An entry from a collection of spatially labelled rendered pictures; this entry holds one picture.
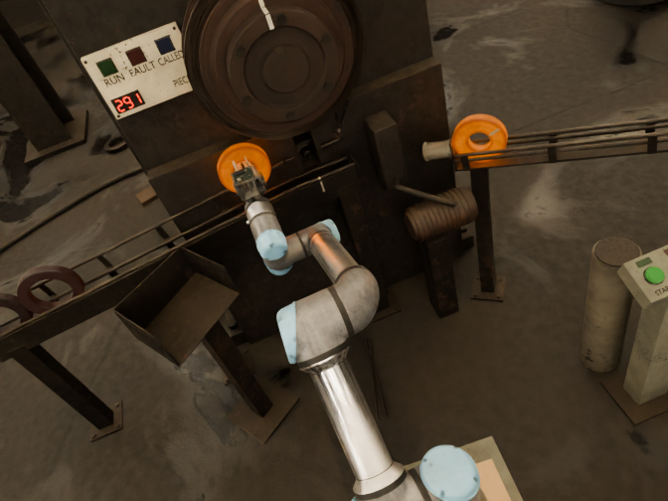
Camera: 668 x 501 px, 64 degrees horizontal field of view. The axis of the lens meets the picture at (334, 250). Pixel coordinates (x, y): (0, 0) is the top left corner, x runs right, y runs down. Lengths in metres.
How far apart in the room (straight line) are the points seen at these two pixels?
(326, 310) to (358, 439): 0.27
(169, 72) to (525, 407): 1.48
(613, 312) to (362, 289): 0.84
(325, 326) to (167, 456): 1.18
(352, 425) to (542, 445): 0.85
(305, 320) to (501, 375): 1.01
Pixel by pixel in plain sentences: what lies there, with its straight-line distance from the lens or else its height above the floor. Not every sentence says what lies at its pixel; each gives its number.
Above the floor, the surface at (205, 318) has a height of 0.60.
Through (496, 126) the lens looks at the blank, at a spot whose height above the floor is 0.76.
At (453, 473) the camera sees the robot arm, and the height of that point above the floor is 0.58.
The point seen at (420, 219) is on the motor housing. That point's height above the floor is 0.52.
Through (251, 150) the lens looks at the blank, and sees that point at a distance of 1.60.
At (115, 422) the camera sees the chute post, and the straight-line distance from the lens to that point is 2.35.
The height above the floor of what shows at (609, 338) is 0.20.
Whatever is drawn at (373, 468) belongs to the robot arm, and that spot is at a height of 0.62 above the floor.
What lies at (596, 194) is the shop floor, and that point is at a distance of 2.57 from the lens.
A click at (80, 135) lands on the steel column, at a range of 4.39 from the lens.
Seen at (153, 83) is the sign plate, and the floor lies 1.12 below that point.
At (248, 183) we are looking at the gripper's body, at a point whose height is 0.88.
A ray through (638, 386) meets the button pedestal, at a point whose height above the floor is 0.10.
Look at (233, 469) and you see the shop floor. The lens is 2.02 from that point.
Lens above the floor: 1.70
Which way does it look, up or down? 43 degrees down
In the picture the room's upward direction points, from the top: 20 degrees counter-clockwise
